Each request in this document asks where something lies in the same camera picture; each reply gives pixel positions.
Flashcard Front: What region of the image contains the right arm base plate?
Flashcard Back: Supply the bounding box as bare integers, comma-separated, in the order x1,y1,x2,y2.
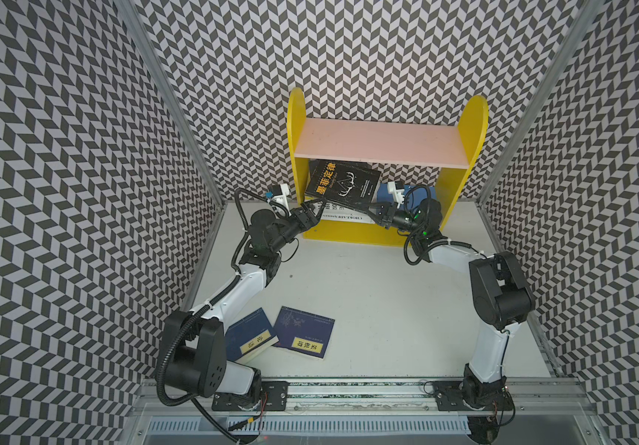
430,378,515,413

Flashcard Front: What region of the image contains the black book white character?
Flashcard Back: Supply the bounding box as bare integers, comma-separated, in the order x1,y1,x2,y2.
308,159,373,172

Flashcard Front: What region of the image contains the aluminium corner post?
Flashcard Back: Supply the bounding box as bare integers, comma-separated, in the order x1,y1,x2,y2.
475,0,605,208
115,0,224,206

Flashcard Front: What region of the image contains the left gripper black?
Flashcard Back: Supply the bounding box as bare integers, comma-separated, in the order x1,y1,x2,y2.
269,197,326,253

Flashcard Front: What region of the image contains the yellow pink blue bookshelf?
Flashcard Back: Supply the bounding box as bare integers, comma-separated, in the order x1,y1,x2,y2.
286,87,489,231

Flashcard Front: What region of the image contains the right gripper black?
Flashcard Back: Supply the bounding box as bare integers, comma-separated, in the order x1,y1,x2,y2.
361,200,423,235

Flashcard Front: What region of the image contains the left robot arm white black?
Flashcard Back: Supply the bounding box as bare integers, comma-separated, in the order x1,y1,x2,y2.
154,200,326,406

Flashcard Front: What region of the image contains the aluminium corner post left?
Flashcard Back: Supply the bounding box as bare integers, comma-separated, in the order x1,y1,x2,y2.
115,0,224,206

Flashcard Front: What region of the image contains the white thin book small text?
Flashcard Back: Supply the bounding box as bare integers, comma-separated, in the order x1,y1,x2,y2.
321,212,374,224

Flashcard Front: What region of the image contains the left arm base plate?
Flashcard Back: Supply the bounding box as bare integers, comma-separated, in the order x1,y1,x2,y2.
212,380,289,413

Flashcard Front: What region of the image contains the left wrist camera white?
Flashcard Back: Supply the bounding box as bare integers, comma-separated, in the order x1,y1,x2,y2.
266,184,291,209

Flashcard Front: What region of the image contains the navy book yellow label flat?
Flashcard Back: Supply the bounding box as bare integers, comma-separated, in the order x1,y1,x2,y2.
274,306,335,360

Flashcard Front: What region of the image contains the white book black bold text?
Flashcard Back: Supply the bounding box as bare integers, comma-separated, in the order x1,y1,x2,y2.
324,202,367,215

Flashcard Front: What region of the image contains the aluminium front rail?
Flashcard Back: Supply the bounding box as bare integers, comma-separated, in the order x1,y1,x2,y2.
129,376,599,418

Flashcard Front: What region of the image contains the black book orange title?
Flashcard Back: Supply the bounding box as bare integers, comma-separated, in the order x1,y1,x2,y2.
305,159,381,211

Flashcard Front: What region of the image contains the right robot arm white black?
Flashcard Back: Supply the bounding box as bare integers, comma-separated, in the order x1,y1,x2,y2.
366,198,536,410

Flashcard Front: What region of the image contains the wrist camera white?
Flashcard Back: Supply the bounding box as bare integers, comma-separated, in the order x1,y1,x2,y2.
386,181,405,206
266,184,291,209

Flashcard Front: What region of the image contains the aluminium corner post right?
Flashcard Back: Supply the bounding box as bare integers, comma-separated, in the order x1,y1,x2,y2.
475,0,605,208

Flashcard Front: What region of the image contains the navy book yellow label tilted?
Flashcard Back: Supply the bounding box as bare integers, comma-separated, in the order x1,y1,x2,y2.
225,308,279,365

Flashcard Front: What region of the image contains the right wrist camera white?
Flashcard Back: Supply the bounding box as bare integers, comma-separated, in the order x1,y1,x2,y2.
386,181,405,206

